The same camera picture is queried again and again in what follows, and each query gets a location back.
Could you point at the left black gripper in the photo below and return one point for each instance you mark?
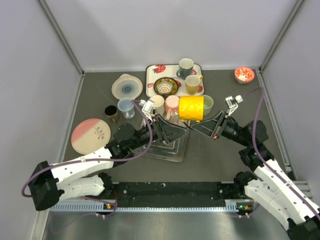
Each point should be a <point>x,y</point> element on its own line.
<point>166,131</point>

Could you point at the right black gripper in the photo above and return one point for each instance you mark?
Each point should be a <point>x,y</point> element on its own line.
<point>208,127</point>

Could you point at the yellow mug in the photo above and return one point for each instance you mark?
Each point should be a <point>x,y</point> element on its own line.
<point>191,108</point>

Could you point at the green mug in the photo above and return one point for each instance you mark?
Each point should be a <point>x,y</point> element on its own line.
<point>207,105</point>

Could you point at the pink mug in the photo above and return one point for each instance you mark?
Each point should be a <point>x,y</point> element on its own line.
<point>171,106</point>

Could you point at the cream mug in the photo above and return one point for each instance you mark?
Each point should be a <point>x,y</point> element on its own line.
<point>158,104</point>

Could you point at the light blue mug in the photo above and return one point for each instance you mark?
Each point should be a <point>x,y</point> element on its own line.
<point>126,107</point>

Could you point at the small brown mug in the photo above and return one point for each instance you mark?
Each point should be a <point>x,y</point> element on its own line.
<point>112,113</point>

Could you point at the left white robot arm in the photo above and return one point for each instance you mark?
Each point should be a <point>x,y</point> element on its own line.
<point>51,183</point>

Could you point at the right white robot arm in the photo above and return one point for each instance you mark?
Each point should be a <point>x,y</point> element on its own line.
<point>266,182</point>

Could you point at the mustard mug on tray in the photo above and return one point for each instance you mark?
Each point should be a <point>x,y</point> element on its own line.
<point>192,83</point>

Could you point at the grey-blue mug on tray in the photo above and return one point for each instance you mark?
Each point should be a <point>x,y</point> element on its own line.
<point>185,68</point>

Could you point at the steel tray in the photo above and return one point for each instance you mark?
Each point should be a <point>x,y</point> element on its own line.
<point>173,151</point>

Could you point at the dark patterned small bowl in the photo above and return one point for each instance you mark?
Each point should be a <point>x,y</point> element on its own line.
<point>166,86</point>

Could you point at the red patterned bowl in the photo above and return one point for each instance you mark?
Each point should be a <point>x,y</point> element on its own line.
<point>244,75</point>

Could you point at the pink cream plate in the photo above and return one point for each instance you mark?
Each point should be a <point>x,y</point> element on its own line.
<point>90,135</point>

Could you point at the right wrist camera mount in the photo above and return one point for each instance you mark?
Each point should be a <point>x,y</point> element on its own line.
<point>233,103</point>

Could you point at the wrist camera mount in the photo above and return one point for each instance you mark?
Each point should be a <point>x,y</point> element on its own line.
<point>233,103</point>
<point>147,108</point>

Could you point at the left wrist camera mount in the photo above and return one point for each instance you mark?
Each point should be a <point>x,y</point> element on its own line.
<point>147,108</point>

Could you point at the translucent blue-ring plate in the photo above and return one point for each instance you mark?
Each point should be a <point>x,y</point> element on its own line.
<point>127,86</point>

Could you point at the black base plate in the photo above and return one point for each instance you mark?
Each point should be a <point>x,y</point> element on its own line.
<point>173,194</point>

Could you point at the grey cable duct rail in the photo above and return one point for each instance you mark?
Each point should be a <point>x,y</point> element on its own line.
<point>229,206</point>

